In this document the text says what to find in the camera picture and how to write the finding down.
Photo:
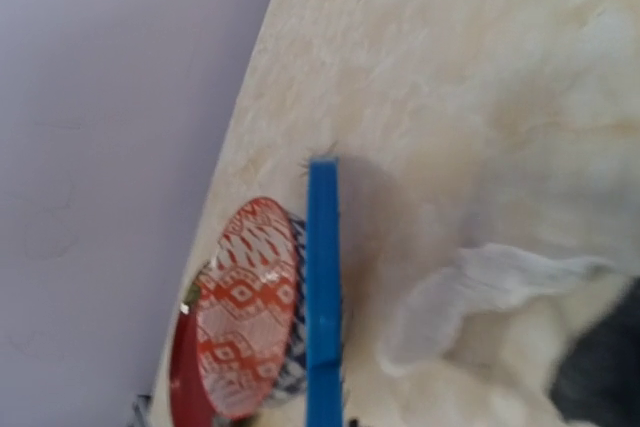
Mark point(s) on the blue hand brush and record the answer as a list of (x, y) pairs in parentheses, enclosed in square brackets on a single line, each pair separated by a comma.
[(324, 398)]

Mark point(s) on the red white patterned bowl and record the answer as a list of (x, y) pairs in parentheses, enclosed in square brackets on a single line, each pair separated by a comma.
[(251, 312)]

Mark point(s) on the long white paper scrap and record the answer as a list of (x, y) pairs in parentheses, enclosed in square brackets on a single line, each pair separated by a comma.
[(494, 277)]

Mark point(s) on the dark red floral bowl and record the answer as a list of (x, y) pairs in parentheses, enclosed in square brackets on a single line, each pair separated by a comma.
[(189, 405)]

